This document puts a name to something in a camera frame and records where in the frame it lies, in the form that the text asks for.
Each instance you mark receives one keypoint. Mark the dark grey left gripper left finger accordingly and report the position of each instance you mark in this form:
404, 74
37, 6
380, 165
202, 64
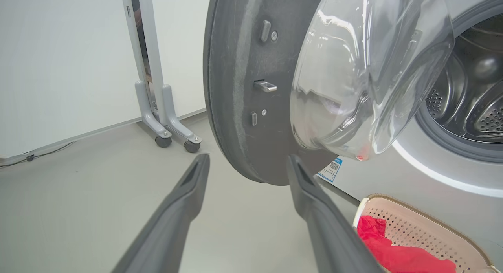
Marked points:
169, 226

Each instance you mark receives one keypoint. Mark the white front-load washing machine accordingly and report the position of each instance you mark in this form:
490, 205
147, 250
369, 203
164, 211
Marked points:
432, 194

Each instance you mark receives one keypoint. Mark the blue energy label sticker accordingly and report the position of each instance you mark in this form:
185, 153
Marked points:
331, 169

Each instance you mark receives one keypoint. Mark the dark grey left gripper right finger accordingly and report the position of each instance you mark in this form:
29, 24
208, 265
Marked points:
330, 233

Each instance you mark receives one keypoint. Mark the grey wheeled partition stand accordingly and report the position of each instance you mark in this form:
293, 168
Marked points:
169, 108

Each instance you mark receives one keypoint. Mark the grey washing machine door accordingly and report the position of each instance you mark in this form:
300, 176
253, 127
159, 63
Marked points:
251, 147

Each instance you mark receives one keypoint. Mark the cream perforated laundry basket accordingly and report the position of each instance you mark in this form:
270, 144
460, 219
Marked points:
432, 233

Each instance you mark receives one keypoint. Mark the stainless steel washing machine drum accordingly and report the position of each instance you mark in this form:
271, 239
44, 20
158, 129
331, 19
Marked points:
467, 100

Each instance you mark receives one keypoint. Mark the grey metal caster leg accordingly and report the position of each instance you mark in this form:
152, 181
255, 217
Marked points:
143, 104

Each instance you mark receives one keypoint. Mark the red garment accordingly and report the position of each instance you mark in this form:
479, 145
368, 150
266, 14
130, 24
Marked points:
393, 253

